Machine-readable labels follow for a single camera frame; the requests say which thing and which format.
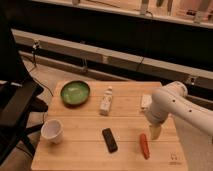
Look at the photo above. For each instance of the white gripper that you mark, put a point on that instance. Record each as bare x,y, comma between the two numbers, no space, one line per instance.
156,116

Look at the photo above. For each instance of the red pepper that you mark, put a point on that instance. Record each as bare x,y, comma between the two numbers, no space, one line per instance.
144,146

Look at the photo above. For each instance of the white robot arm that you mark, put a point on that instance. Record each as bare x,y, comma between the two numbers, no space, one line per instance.
171,99

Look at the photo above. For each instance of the white sponge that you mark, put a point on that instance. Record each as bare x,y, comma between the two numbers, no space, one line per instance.
146,100

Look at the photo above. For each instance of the wooden table board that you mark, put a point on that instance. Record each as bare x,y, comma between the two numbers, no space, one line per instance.
83,147

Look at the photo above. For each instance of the black rectangular block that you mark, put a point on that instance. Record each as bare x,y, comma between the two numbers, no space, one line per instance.
109,140

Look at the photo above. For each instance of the white plastic bottle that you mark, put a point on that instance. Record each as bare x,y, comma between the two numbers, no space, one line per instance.
106,101

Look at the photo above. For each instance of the green bowl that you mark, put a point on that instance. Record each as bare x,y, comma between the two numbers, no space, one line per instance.
75,93

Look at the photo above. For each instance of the white cup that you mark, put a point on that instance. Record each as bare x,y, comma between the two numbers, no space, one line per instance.
52,131

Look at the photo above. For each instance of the black office chair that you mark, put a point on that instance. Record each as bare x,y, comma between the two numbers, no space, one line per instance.
18,95

